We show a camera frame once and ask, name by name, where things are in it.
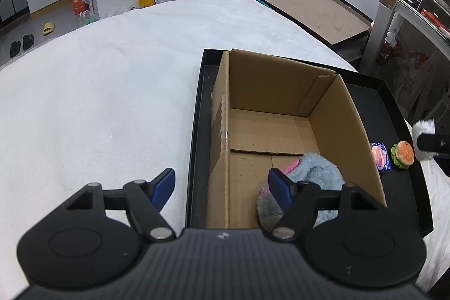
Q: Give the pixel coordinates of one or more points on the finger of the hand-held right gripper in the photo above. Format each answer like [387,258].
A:
[434,143]

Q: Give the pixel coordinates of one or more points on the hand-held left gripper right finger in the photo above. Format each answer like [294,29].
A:
[281,188]

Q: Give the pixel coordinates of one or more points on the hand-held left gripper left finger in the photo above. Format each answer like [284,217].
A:
[165,185]

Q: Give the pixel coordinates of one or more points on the black and white plush toy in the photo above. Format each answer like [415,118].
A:
[422,127]

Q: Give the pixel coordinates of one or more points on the burger plush toy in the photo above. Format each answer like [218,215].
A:
[403,153]

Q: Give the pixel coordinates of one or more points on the blue fluffy plush toy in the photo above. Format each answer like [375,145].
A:
[320,173]

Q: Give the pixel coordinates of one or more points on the purple tissue packet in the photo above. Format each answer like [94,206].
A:
[380,156]

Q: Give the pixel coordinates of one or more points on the brown cardboard box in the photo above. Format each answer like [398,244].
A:
[267,131]

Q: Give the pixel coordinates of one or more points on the black shallow tray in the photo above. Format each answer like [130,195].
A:
[369,99]

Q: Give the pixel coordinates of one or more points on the white printed cloth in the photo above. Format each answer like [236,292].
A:
[413,82]

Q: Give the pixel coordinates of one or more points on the red basket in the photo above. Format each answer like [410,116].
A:
[388,53]

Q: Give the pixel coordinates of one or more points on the white desk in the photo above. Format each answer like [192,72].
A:
[383,19]

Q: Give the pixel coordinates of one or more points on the black framed brown board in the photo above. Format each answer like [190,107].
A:
[316,11]

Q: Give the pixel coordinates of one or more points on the green plastic bag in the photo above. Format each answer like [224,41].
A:
[88,19]

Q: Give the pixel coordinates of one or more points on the yellow slipper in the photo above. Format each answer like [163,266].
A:
[48,28]

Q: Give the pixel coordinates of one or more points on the black slipper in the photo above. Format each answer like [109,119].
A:
[28,42]
[15,49]

